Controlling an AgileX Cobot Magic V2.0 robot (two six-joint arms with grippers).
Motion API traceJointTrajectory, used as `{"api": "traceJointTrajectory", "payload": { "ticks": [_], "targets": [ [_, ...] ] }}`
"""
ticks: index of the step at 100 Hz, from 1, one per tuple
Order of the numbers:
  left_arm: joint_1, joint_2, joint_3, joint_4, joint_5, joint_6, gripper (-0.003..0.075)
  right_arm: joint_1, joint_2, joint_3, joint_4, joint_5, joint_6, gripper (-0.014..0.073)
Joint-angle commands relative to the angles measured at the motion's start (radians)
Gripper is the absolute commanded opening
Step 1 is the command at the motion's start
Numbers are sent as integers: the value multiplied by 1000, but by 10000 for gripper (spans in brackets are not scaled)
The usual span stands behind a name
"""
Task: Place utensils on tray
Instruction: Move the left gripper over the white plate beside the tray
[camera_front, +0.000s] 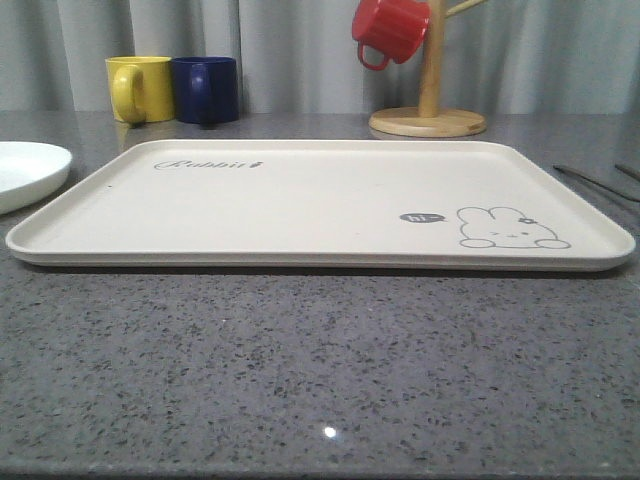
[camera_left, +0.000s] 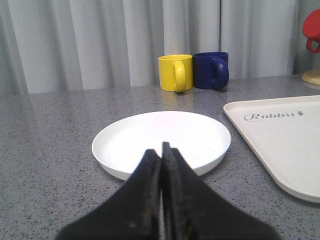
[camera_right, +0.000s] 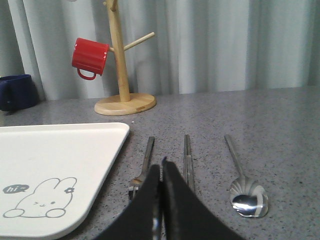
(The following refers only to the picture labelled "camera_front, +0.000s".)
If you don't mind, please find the white round plate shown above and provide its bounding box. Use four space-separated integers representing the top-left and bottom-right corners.
1 141 73 214

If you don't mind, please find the steel chopsticks pair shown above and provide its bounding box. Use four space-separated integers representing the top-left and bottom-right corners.
553 164 639 219

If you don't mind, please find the cream rabbit serving tray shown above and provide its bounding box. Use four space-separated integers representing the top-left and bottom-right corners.
6 140 636 271

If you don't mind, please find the wooden mug tree stand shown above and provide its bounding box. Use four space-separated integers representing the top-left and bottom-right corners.
369 1 487 138

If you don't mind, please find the grey curtain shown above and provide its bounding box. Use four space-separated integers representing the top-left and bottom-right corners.
1 1 639 114

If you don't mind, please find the dark blue mug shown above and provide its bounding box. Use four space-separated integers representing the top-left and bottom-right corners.
170 56 240 124

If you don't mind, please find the red ribbed mug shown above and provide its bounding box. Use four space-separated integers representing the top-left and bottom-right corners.
351 0 431 71

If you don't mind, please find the yellow mug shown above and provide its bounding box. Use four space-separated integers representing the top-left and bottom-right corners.
105 56 175 124

